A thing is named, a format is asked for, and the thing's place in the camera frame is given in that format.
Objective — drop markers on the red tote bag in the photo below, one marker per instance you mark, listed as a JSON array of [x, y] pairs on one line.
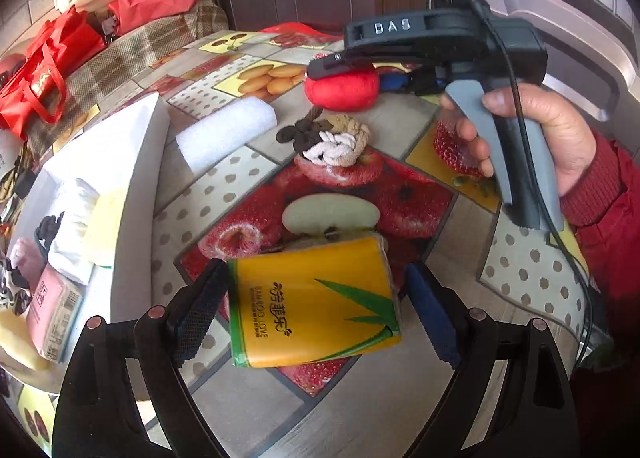
[[45, 68]]

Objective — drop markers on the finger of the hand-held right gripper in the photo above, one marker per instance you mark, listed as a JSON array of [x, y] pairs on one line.
[[335, 66], [400, 82]]

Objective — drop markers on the pink helmet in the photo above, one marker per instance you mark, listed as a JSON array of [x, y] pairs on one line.
[[7, 68]]

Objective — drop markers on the person's right hand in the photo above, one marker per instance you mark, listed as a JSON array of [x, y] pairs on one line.
[[555, 138]]

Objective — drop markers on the red plush ball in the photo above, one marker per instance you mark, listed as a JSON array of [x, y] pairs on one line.
[[345, 91]]

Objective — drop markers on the white foam roll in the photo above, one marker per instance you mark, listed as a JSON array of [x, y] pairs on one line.
[[225, 131]]

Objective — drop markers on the yellow tissue packet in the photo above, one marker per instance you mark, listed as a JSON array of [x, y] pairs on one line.
[[310, 308]]

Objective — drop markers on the fruit print tablecloth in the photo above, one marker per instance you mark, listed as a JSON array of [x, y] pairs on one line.
[[350, 413]]

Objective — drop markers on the red flat packet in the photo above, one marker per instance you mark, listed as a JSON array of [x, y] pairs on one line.
[[292, 29]]

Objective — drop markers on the yellow sponge with green side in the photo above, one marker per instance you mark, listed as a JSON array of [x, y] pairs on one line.
[[105, 233]]

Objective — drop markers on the pink plush toy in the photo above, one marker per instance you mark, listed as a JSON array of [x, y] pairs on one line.
[[25, 258]]

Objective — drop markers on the black adapter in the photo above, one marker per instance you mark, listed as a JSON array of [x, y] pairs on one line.
[[22, 181]]

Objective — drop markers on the person's red jacket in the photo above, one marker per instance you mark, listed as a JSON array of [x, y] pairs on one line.
[[610, 388]]

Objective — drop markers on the white cardboard box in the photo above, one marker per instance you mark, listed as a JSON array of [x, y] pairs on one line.
[[140, 178]]

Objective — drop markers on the plaid covered bench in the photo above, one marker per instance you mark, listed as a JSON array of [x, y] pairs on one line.
[[150, 43]]

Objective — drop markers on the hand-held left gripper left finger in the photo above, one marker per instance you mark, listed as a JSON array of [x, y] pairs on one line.
[[200, 308]]

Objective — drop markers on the white foam sheet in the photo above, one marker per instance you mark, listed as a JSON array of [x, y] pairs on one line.
[[80, 195]]

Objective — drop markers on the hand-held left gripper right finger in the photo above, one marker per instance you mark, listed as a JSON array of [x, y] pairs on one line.
[[430, 313]]

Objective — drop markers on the pale yellow sponge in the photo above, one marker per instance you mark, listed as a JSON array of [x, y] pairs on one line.
[[20, 343]]

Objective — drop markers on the pale plastic chair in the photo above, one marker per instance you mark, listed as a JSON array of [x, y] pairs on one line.
[[575, 28]]

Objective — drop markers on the pink tissue packet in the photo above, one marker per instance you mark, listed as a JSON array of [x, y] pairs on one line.
[[50, 313]]

